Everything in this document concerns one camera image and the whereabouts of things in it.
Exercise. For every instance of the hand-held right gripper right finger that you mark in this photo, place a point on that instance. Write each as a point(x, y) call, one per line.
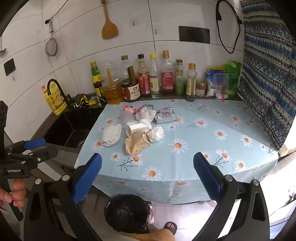
point(207, 177)

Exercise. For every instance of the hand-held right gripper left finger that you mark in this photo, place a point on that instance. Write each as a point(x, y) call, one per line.
point(89, 177)

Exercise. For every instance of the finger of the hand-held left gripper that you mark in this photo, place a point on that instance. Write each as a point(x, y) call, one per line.
point(44, 154)
point(34, 143)

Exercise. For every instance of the white plastic bag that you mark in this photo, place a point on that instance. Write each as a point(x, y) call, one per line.
point(111, 135)

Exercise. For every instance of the black bagged trash bin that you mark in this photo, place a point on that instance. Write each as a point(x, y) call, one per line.
point(127, 213)

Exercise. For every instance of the brown paper bag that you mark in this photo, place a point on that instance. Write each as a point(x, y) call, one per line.
point(136, 143)

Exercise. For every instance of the white tissue ball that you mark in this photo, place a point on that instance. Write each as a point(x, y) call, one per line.
point(156, 134)

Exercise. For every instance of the white paper cup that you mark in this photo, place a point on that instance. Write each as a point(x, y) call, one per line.
point(136, 128)

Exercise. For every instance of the clear plastic cup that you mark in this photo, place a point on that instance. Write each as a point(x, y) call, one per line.
point(126, 117)

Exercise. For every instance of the silver foil packet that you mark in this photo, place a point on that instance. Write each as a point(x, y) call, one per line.
point(165, 115)

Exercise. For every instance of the red snack wrapper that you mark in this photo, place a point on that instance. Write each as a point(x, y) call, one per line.
point(129, 109)

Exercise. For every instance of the person's left hand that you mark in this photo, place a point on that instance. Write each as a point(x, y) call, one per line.
point(17, 195)

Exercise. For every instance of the blue daisy print tablecloth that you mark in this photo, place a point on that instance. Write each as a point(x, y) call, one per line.
point(196, 143)

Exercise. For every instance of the black kitchen sink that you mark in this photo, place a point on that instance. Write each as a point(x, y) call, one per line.
point(69, 129)

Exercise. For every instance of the yellow dish soap bottle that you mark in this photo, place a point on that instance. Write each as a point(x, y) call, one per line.
point(55, 99)

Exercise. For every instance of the black faucet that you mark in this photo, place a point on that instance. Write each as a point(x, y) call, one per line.
point(57, 88)

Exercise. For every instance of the person's foot in sandal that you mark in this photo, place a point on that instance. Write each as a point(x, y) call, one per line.
point(170, 226)

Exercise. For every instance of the yellow and green sponge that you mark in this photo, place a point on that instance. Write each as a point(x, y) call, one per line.
point(92, 100)

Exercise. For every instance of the brown trouser leg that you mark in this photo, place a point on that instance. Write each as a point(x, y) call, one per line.
point(150, 235)

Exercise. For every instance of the small glass jar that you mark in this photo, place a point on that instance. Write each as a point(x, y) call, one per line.
point(200, 89)

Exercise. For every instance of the clear cooking oil jug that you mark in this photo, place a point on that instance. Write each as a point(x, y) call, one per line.
point(112, 91)

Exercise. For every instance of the dark bottle with green label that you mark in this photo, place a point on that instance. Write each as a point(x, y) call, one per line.
point(97, 80)

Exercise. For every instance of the pale bottle with orange cap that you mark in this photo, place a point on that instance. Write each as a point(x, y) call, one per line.
point(191, 85)

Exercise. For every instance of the white and blue seasoning bag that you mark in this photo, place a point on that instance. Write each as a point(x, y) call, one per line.
point(215, 83)

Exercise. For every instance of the large dark soy sauce jug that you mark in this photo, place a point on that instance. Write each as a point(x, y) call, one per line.
point(130, 90)

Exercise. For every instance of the metal mesh strainer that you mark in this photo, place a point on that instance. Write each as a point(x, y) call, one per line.
point(51, 47)

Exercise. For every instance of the green sauce bottle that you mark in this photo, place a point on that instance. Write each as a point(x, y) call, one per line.
point(179, 81)

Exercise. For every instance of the green seasoning bag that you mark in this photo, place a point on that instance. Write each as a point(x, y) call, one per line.
point(234, 76)

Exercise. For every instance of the clear bottle with red label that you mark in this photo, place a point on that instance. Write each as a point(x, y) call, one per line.
point(167, 78)

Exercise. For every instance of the clear bottle with yellow cap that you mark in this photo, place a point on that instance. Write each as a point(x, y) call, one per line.
point(155, 81)

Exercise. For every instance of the dark bottle with red label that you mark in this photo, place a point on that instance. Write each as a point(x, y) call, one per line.
point(143, 81)

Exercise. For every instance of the wooden spatula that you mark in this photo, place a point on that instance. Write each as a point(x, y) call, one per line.
point(109, 29)

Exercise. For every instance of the small black wall switch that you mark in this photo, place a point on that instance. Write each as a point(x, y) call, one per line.
point(9, 66)

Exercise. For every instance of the black wall socket panel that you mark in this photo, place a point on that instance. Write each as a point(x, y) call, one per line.
point(194, 34)

